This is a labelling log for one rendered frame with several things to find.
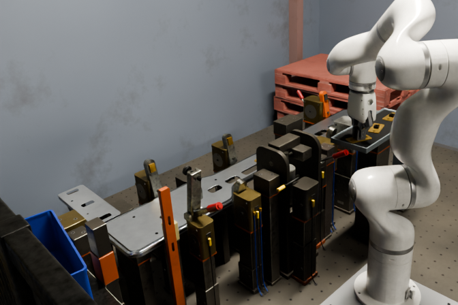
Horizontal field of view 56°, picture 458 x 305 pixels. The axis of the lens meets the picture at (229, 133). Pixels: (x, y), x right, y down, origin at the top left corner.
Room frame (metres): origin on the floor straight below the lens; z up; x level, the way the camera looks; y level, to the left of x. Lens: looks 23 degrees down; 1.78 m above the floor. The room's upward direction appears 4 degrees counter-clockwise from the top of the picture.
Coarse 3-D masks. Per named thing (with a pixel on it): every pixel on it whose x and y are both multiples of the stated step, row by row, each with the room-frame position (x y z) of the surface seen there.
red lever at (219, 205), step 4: (212, 204) 1.01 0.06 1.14; (216, 204) 0.99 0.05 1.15; (220, 204) 0.99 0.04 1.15; (204, 208) 1.03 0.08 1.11; (208, 208) 1.01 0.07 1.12; (212, 208) 1.00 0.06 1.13; (216, 208) 0.98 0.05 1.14; (220, 208) 0.99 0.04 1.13; (196, 212) 1.06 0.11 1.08; (200, 212) 1.04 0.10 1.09; (204, 212) 1.03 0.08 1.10
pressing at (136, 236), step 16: (320, 128) 1.79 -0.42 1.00; (208, 176) 1.41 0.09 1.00; (224, 176) 1.40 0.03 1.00; (240, 176) 1.40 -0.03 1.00; (176, 192) 1.32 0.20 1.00; (208, 192) 1.30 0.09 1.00; (224, 192) 1.29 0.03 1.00; (144, 208) 1.22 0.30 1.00; (176, 208) 1.21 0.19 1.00; (224, 208) 1.21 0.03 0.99; (112, 224) 1.14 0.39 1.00; (128, 224) 1.14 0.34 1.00; (144, 224) 1.13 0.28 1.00; (160, 224) 1.13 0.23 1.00; (112, 240) 1.06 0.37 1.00; (128, 240) 1.05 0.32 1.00; (144, 240) 1.05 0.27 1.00; (160, 240) 1.04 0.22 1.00; (128, 256) 0.99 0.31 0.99
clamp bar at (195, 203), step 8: (184, 168) 1.08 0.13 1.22; (192, 176) 1.05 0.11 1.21; (200, 176) 1.07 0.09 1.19; (192, 184) 1.05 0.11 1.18; (200, 184) 1.07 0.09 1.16; (192, 192) 1.05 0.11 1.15; (200, 192) 1.07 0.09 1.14; (192, 200) 1.06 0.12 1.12; (200, 200) 1.08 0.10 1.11; (192, 208) 1.06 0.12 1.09; (200, 208) 1.08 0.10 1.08; (192, 216) 1.06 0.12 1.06
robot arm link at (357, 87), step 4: (352, 84) 1.29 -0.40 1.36; (356, 84) 1.28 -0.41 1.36; (360, 84) 1.28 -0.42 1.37; (364, 84) 1.27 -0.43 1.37; (368, 84) 1.28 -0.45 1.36; (372, 84) 1.28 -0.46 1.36; (352, 88) 1.29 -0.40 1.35; (356, 88) 1.28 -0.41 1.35; (360, 88) 1.28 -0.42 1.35; (364, 88) 1.27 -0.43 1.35; (368, 88) 1.28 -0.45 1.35; (372, 88) 1.27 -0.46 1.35
